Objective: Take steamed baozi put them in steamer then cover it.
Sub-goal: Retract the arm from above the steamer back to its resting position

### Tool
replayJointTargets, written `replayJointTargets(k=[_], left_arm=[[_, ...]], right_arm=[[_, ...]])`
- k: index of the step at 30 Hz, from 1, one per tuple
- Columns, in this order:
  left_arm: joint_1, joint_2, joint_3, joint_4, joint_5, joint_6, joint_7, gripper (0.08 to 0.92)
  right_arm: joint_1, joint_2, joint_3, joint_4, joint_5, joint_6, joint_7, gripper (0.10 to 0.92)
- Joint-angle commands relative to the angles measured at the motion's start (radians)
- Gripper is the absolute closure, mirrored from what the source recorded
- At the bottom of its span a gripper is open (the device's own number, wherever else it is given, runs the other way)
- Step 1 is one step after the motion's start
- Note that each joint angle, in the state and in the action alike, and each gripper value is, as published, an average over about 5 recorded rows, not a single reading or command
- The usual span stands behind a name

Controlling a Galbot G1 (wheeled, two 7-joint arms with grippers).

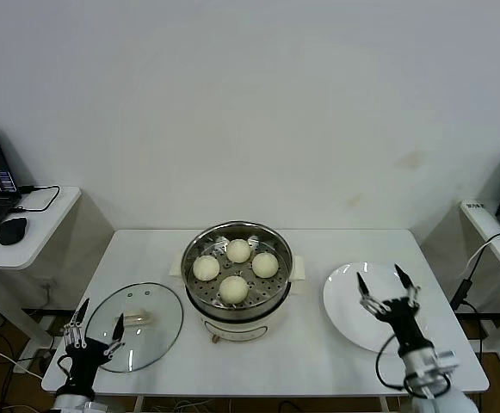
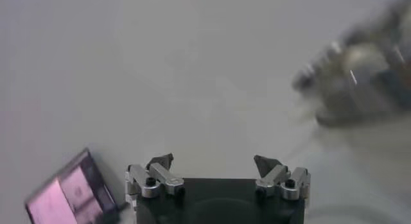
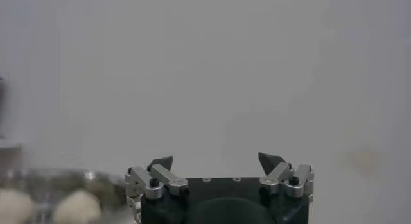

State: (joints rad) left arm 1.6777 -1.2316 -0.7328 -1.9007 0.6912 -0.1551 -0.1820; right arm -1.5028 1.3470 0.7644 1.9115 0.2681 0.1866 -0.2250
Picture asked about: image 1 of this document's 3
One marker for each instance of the black computer mouse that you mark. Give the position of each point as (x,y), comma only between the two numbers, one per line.
(13,230)

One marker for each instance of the cream electric cooker base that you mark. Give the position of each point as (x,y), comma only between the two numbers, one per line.
(236,331)

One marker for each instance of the round glass pot lid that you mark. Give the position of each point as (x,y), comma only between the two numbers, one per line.
(155,327)

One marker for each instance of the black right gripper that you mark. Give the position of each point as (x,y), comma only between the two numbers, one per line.
(400,318)

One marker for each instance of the white wall outlet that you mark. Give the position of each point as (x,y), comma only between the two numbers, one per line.
(47,284)

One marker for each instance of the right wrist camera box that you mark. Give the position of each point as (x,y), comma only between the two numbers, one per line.
(447,360)

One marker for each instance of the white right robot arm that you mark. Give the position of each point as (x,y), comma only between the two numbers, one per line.
(419,361)

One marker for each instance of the white side table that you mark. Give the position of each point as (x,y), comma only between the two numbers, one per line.
(486,223)
(38,241)

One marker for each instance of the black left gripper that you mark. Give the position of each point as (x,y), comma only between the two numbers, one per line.
(84,357)

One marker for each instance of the perforated steel steamer basket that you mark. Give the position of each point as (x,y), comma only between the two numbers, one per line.
(249,281)

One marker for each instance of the white table leg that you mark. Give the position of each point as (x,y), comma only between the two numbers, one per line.
(384,404)
(139,404)

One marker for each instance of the white steamed baozi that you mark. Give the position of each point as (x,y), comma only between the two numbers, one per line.
(265,264)
(238,251)
(233,289)
(206,267)

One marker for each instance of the round white plate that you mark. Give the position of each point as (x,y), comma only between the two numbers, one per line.
(340,301)

